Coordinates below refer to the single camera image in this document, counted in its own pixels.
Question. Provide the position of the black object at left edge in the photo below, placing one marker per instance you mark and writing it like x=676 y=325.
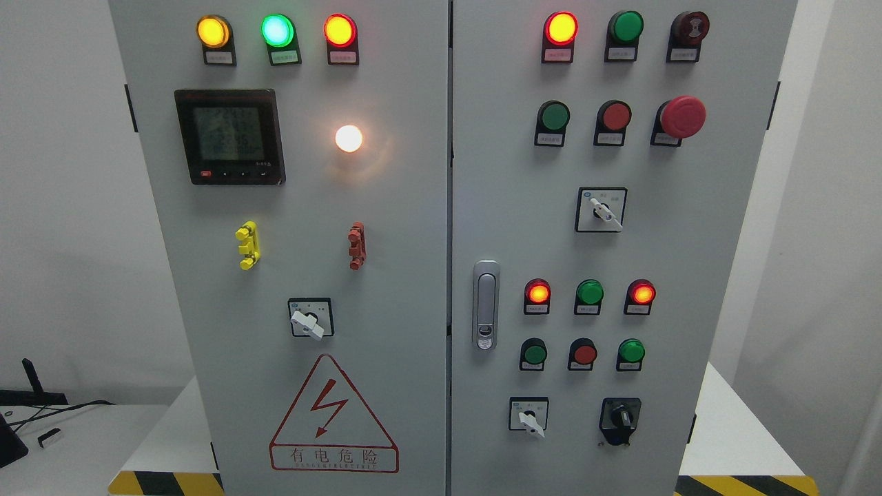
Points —
x=11 y=446

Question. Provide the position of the yellow terminal clip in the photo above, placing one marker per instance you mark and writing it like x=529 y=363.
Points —
x=249 y=247

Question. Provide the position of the white lit indicator lamp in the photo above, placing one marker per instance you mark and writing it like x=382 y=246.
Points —
x=349 y=138

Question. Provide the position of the red emergency stop button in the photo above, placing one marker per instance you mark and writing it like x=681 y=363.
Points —
x=679 y=118

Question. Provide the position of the small white black gadget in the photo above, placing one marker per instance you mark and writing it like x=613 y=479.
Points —
x=49 y=437

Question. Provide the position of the red terminal clip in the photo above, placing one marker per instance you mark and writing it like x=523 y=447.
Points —
x=357 y=248

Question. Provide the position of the green push button upper row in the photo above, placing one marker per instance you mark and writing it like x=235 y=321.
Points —
x=551 y=123

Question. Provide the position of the red indicator light middle left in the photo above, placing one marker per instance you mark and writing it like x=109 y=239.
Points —
x=537 y=297

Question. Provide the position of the red electrical hazard sticker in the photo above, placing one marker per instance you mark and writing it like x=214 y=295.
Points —
x=330 y=428

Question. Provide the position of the green push button lower left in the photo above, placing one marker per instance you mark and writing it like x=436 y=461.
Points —
x=533 y=355

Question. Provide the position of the green indicator light top right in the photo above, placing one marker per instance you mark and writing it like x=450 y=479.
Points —
x=622 y=36

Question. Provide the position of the white selector switch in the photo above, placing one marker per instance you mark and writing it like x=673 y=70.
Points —
x=600 y=209
x=529 y=414

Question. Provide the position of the yellow indicator light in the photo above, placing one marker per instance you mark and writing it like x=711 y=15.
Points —
x=217 y=40

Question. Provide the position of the green push button lower right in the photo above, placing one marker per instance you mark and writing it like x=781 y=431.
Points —
x=630 y=356

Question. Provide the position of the lit green indicator light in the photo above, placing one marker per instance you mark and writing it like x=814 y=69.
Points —
x=280 y=35

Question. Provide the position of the white selector switch left door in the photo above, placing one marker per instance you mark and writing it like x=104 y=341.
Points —
x=311 y=317

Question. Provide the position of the black digital power meter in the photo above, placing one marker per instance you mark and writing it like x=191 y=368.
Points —
x=231 y=136

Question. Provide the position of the white selector switch lower right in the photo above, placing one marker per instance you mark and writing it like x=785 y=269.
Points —
x=529 y=414

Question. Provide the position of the white selector switch upper right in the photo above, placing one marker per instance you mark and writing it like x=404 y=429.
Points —
x=600 y=209

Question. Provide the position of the black rotary knob switch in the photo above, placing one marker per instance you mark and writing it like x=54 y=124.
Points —
x=618 y=419

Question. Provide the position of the red push button lower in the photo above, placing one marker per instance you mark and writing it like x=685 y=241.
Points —
x=582 y=355

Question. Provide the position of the dark red buzzer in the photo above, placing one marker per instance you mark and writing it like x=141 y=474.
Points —
x=687 y=32

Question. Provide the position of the green indicator light middle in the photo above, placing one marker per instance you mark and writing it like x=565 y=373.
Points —
x=589 y=296

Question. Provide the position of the red indicator light left door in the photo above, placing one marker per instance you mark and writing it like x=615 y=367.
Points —
x=340 y=31

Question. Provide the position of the red indicator light top right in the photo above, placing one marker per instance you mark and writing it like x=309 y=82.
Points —
x=559 y=34

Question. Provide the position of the red push button upper row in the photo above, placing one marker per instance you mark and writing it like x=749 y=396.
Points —
x=611 y=124

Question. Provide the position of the black antenna device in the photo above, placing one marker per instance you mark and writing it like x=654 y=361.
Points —
x=37 y=396

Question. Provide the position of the red indicator light middle right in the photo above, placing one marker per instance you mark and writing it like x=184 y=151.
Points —
x=640 y=295

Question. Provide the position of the grey electrical cabinet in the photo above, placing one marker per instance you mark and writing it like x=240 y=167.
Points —
x=446 y=95

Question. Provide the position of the silver door handle lock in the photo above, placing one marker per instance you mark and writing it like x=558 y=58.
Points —
x=485 y=304

